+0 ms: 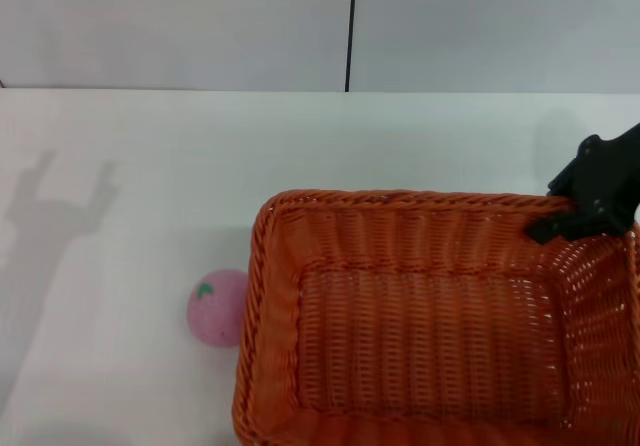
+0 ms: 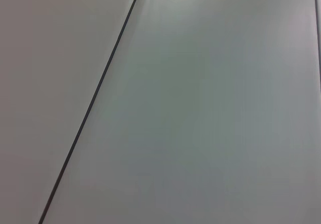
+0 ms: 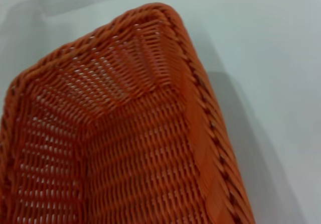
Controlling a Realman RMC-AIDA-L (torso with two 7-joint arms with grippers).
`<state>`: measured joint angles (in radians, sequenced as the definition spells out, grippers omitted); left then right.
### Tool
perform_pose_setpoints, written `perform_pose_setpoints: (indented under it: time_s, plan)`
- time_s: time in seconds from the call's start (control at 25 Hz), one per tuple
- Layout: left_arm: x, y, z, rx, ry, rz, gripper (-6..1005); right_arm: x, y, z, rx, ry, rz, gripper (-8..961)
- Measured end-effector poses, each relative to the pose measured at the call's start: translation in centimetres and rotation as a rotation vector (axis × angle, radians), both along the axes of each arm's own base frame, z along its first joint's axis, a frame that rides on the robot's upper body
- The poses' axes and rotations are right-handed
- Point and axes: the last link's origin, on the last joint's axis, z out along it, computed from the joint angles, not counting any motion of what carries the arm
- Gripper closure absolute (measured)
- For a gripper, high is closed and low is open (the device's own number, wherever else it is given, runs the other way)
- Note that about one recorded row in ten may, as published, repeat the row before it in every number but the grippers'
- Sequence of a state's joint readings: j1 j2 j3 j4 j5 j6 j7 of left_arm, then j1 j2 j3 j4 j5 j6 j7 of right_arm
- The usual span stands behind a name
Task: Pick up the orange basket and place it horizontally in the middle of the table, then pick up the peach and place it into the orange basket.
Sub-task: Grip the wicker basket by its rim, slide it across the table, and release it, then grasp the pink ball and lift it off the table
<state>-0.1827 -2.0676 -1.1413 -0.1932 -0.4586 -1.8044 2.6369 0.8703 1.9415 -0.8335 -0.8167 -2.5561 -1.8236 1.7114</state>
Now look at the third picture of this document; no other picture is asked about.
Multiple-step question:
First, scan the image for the orange woven plastic basket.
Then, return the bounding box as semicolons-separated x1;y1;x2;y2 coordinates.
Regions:
0;2;256;224

